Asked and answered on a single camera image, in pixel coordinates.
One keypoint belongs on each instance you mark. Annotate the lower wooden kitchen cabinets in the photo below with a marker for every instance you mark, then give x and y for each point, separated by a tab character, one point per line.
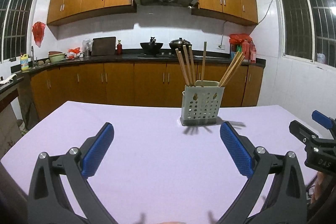
154	84

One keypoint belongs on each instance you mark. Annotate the dark cutting board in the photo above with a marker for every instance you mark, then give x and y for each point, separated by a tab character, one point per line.
104	46

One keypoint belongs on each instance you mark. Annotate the window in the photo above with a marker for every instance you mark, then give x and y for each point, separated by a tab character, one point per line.
15	17
308	30

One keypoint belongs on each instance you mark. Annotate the red bag on counter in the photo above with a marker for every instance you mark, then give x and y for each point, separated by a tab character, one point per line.
239	38

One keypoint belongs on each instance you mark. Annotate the grey perforated utensil holder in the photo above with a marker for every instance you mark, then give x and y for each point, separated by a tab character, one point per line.
201	103

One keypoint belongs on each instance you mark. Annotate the right window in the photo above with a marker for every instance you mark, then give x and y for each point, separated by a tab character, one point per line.
308	30

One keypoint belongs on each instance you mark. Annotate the green bowl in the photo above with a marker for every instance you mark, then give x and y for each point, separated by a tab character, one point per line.
57	57

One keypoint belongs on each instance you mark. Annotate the thin wooden chopstick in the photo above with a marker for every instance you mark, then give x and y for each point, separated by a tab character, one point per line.
231	72

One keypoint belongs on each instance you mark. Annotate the left window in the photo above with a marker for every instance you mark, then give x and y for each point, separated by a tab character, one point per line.
15	17

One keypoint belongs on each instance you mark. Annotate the small red sauce bottle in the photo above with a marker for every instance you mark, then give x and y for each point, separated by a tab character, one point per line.
119	48

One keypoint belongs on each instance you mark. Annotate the wooden chopstick pair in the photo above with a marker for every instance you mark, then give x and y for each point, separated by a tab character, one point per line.
231	69
203	61
193	72

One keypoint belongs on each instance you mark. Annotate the black lidded pot right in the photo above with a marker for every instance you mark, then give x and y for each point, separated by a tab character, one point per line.
178	44

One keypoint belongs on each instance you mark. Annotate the wall socket with cable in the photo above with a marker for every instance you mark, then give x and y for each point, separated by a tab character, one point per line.
221	45

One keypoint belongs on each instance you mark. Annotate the black wok left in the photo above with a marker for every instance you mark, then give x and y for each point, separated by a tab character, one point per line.
152	47

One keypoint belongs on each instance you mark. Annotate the red bottle large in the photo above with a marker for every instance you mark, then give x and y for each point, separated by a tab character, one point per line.
245	49

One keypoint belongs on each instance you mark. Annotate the person's right hand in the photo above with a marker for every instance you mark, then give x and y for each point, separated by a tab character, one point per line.
321	184

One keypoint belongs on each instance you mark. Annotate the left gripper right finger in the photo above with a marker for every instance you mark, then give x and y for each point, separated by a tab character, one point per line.
286	200

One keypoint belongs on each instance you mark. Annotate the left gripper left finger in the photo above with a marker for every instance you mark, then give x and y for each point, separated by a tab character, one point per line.
47	200

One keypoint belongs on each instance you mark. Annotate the black countertop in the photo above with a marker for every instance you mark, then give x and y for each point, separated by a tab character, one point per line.
129	55

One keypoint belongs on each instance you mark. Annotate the gas stove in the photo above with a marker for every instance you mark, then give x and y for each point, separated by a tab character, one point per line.
162	55

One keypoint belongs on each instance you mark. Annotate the red plastic bag on wall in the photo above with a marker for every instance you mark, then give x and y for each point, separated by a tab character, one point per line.
38	30

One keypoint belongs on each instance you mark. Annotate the yellow detergent bottle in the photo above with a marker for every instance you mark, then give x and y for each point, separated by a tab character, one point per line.
24	62

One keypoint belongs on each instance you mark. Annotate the red bag near bowl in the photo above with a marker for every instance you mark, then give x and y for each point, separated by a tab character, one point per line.
73	53

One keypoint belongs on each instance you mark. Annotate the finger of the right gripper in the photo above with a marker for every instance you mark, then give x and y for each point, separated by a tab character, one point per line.
322	119
301	132

